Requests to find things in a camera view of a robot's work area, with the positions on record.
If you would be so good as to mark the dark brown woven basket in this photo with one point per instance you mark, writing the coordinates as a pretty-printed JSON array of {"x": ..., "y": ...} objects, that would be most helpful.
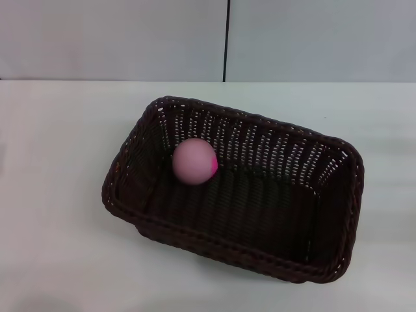
[{"x": 247, "y": 224}]

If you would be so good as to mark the black vertical wall seam strip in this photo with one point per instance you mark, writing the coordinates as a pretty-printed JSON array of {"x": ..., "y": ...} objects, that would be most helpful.
[{"x": 226, "y": 39}]

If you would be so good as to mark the pink peach ball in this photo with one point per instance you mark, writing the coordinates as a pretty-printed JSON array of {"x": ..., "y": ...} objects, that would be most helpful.
[{"x": 193, "y": 162}]

